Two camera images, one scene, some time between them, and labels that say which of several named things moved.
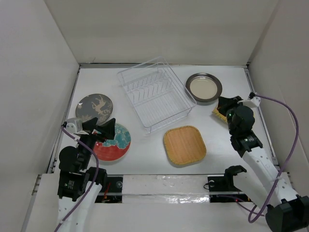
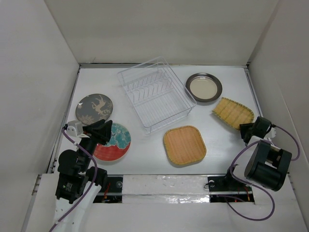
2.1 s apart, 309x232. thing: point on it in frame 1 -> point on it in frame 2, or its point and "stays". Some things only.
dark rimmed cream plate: [203, 87] stays
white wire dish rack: [157, 95] stays
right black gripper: [224, 103] -> [243, 127]
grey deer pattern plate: [94, 106] stays
